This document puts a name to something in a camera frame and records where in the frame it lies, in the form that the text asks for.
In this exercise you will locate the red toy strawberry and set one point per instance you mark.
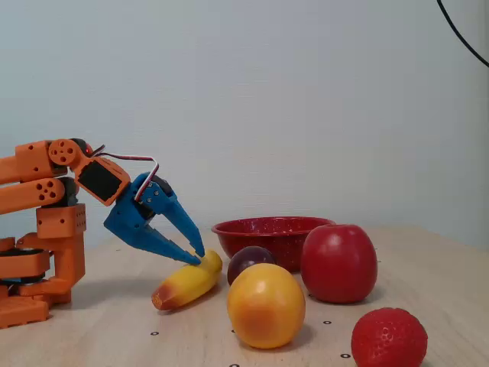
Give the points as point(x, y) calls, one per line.
point(387, 338)

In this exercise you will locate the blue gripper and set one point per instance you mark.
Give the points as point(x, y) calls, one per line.
point(127, 218)

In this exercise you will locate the yellow orange toy fruit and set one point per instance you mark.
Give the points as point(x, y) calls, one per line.
point(265, 306)

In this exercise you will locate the yellow toy banana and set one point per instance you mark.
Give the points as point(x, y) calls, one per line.
point(191, 281)

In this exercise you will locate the orange robot base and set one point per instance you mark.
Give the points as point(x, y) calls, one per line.
point(19, 309)

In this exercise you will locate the dark purple toy plum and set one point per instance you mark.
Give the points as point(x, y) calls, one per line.
point(248, 260)

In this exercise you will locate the red toy apple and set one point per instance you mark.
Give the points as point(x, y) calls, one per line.
point(338, 264)

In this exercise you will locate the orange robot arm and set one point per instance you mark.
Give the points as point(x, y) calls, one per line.
point(30, 191)

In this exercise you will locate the red speckled bowl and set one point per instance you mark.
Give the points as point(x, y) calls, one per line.
point(267, 237)

